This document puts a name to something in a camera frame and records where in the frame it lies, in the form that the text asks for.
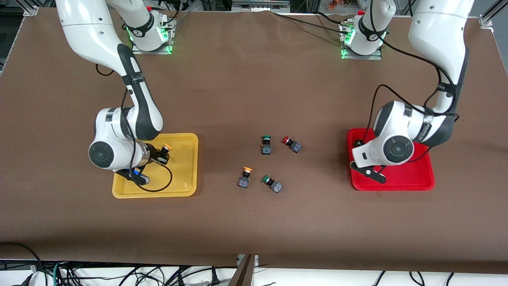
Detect red push button switch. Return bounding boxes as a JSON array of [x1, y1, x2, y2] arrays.
[[282, 135, 303, 154]]

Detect yellow plastic tray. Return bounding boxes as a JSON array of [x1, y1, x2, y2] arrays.
[[112, 133, 199, 199]]

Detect red plastic tray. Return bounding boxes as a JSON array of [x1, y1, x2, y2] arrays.
[[346, 128, 436, 191]]

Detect brown table cover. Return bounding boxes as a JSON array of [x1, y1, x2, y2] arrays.
[[0, 7, 508, 274]]

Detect metal table leg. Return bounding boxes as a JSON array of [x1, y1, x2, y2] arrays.
[[228, 254, 259, 286]]

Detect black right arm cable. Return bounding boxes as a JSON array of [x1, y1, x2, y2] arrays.
[[95, 63, 174, 193]]

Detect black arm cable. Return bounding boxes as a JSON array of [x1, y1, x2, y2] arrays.
[[362, 0, 461, 175], [95, 63, 174, 193]]

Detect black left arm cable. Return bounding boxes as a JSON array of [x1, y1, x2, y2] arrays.
[[362, 0, 461, 175]]

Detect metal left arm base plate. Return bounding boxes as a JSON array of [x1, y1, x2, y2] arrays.
[[340, 20, 383, 61]]

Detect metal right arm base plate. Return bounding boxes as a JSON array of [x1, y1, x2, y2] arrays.
[[131, 18, 176, 55]]

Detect black cable between bases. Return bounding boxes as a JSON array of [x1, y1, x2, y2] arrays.
[[271, 11, 350, 32]]

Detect black floor cable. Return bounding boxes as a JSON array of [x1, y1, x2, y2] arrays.
[[0, 242, 45, 275]]

